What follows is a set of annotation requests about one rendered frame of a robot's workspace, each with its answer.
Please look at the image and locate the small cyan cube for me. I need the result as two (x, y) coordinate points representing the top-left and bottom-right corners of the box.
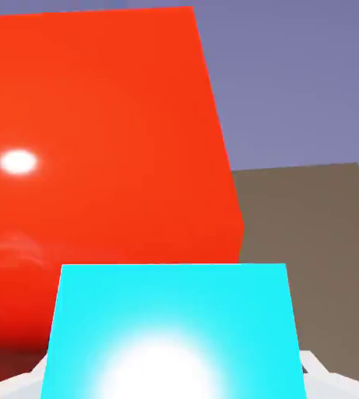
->
(40, 263), (308, 399)

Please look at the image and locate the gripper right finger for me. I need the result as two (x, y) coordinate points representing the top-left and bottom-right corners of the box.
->
(299, 350), (359, 399)

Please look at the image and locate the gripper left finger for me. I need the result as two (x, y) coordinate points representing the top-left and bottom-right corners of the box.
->
(0, 353), (49, 399)

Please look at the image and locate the large red box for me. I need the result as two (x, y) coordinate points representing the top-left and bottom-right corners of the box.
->
(0, 5), (245, 390)

